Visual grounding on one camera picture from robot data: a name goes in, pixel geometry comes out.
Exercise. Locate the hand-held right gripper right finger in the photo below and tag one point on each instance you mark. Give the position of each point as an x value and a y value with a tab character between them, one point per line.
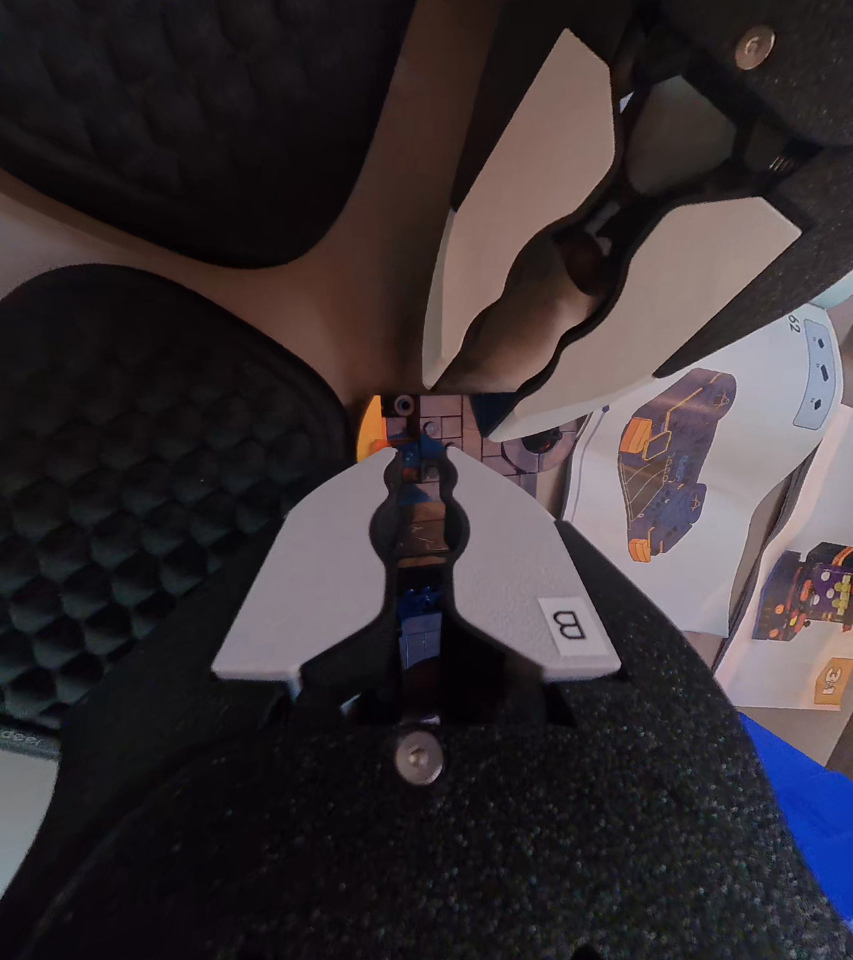
516	577

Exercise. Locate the blue plastic bin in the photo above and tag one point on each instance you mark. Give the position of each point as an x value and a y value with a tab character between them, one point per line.
839	840

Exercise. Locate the dark blue toy brick console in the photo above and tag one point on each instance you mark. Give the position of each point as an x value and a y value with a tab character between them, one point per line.
441	416

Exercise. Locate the black smooth pad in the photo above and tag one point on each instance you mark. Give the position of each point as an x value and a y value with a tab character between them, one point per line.
171	112

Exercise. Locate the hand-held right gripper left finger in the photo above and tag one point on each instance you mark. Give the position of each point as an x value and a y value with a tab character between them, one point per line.
314	585

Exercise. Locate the open instruction booklet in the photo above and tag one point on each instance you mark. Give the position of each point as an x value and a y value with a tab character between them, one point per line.
741	450

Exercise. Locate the purple arcade instruction booklet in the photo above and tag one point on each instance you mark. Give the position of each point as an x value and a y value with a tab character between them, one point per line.
809	600

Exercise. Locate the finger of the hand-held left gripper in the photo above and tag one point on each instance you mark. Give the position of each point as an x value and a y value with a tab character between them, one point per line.
681	285
516	172

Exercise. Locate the black quilted pad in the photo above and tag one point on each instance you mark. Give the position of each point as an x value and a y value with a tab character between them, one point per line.
134	465

